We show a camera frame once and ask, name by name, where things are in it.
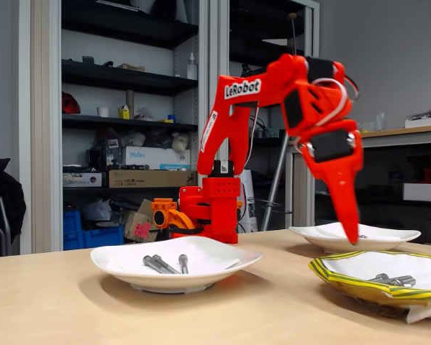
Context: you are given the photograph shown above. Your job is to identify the yellow green striped plate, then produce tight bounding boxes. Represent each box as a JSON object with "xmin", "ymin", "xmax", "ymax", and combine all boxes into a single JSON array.
[{"xmin": 307, "ymin": 250, "xmax": 431, "ymax": 324}]

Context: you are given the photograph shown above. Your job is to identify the red black helmet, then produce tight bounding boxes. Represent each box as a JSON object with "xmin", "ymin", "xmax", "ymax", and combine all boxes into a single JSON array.
[{"xmin": 61, "ymin": 91, "xmax": 81, "ymax": 115}]

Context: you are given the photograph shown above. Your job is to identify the grey metal shelf cabinet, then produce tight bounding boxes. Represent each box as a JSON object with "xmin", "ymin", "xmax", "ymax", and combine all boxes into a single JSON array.
[
  {"xmin": 208, "ymin": 0, "xmax": 321, "ymax": 233},
  {"xmin": 19, "ymin": 0, "xmax": 212, "ymax": 254}
]

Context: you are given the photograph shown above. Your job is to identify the white square ceramic plate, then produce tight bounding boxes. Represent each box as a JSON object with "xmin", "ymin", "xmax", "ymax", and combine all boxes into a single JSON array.
[
  {"xmin": 289, "ymin": 221, "xmax": 422, "ymax": 254},
  {"xmin": 90, "ymin": 235, "xmax": 264, "ymax": 294}
]

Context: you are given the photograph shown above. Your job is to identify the tall blue plastic crate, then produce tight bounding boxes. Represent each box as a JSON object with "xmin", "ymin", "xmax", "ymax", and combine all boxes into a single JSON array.
[{"xmin": 63, "ymin": 210, "xmax": 83, "ymax": 252}]

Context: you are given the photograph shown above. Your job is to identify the black jacket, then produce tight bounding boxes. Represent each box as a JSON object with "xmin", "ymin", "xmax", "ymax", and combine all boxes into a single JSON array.
[{"xmin": 0, "ymin": 157, "xmax": 27, "ymax": 245}]

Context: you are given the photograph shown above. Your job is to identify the white servo cable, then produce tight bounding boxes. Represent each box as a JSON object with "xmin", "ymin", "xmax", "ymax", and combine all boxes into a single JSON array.
[{"xmin": 294, "ymin": 77, "xmax": 349, "ymax": 152}]

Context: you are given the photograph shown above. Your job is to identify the white storage box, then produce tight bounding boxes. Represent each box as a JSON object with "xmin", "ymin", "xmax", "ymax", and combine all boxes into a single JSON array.
[{"xmin": 403, "ymin": 183, "xmax": 431, "ymax": 203}]

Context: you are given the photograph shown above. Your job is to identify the black red servo cable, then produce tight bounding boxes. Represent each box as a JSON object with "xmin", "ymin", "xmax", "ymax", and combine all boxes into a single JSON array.
[{"xmin": 344, "ymin": 73, "xmax": 360, "ymax": 101}]

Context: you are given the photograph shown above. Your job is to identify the clear plastic bag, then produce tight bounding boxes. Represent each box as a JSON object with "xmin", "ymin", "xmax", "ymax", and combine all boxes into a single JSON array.
[{"xmin": 82, "ymin": 199, "xmax": 112, "ymax": 222}]

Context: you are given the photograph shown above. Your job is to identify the orange 3D printed part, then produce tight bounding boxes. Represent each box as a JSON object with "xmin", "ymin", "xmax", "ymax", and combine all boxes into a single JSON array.
[{"xmin": 150, "ymin": 198, "xmax": 199, "ymax": 238}]

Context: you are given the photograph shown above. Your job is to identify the metal coat stand brown knobs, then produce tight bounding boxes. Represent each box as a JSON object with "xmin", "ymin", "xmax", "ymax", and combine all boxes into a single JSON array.
[{"xmin": 260, "ymin": 12, "xmax": 299, "ymax": 231}]

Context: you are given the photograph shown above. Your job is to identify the white plush toy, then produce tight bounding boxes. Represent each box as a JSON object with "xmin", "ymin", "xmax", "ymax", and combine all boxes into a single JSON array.
[{"xmin": 171, "ymin": 132, "xmax": 191, "ymax": 153}]

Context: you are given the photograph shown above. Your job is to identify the flat white printed box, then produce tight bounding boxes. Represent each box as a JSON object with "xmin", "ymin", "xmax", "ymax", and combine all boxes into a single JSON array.
[{"xmin": 63, "ymin": 172, "xmax": 104, "ymax": 188}]

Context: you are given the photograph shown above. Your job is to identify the cardboard box pink sticker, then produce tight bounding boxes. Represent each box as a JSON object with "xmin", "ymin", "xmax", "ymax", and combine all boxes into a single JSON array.
[{"xmin": 122, "ymin": 198, "xmax": 160, "ymax": 243}]

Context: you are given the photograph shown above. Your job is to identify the white Weller box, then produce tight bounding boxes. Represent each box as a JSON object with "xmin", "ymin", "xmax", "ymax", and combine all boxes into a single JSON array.
[{"xmin": 124, "ymin": 145, "xmax": 191, "ymax": 171}]

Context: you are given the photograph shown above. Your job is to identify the low blue plastic crate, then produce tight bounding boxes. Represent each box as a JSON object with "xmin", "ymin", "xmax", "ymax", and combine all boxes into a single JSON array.
[{"xmin": 81, "ymin": 225, "xmax": 125, "ymax": 249}]

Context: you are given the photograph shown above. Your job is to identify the long brown cardboard box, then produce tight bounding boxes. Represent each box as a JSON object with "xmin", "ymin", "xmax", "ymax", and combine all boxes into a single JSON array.
[{"xmin": 108, "ymin": 169, "xmax": 199, "ymax": 189}]

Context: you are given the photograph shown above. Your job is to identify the white plastic bottle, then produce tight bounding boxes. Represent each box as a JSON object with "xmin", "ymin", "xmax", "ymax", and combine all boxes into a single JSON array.
[{"xmin": 186, "ymin": 52, "xmax": 199, "ymax": 81}]

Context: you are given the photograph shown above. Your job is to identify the grey sideboard wooden top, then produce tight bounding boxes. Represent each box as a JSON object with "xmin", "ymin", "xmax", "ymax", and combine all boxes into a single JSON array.
[{"xmin": 285, "ymin": 124, "xmax": 431, "ymax": 246}]

